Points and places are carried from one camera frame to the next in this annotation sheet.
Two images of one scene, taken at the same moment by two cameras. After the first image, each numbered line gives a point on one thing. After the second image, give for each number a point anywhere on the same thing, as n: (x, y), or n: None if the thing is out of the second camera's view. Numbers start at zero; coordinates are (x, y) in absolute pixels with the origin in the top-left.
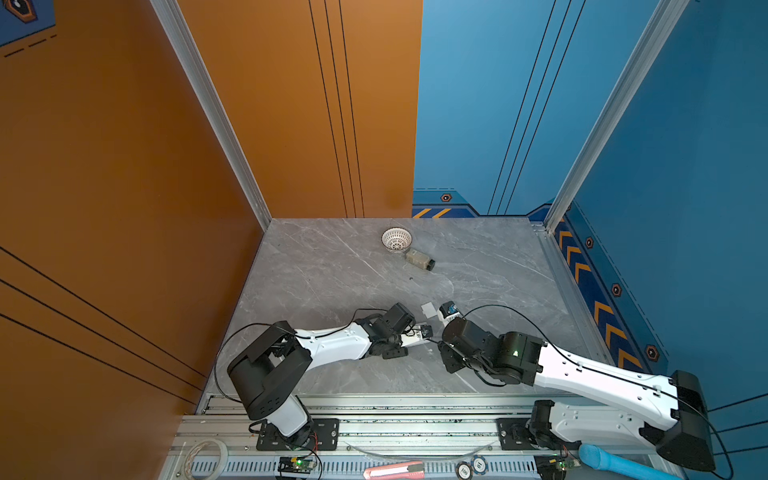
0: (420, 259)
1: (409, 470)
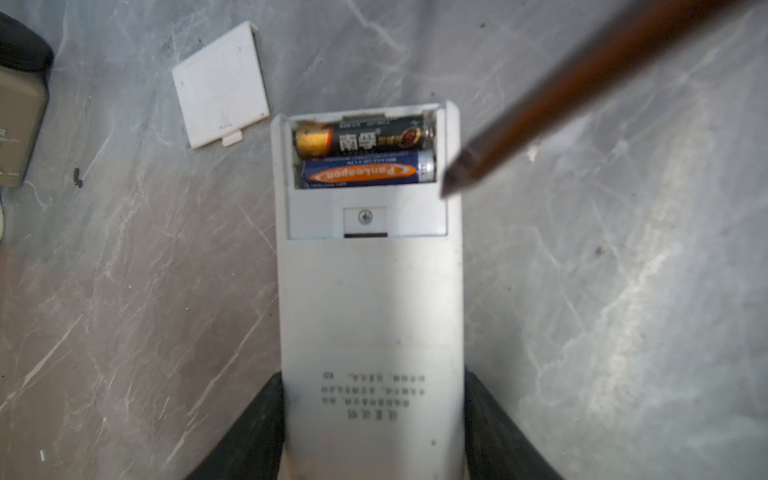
0: (25, 63)
1: None
